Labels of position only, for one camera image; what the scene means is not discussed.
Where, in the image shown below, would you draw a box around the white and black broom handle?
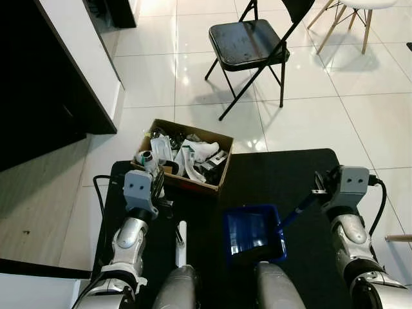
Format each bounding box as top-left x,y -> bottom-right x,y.
138,151 -> 189,268

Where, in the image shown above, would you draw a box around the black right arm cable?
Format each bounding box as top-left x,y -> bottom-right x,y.
368,177 -> 387,238

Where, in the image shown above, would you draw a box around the large black floor mat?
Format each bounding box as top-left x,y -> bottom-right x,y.
93,149 -> 400,309

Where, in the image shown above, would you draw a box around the clear plastic packet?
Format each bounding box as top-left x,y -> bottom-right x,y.
149,135 -> 173,162

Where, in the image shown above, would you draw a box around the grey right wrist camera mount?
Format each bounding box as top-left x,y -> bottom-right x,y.
324,166 -> 371,216

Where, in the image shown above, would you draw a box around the blue long-handled dustpan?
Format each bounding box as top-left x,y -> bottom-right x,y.
222,193 -> 321,266

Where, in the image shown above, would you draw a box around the grey right robot leg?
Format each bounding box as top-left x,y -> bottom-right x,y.
254,262 -> 306,309

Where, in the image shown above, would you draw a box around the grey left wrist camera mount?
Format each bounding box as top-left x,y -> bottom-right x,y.
122,170 -> 160,220

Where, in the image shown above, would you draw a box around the white chair with wooden legs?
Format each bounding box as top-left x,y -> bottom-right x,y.
307,0 -> 397,55

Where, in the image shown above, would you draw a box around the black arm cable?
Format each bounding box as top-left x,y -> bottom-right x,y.
368,177 -> 387,238
93,175 -> 126,271

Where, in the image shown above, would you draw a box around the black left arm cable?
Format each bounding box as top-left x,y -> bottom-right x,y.
93,175 -> 126,271

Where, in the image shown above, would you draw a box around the white green-striped packet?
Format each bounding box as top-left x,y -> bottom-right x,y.
177,147 -> 207,183

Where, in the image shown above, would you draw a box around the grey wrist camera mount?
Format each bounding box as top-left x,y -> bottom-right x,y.
122,170 -> 160,220
324,166 -> 371,216

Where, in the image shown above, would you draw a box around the black furniture post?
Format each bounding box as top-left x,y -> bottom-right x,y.
87,0 -> 138,28

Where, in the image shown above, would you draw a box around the black folding chair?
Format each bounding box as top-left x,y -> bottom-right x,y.
205,0 -> 316,122

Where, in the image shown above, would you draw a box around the brown cardboard box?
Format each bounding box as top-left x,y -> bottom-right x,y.
132,118 -> 234,196

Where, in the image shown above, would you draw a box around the small black packet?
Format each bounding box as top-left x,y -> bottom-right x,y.
206,153 -> 229,171

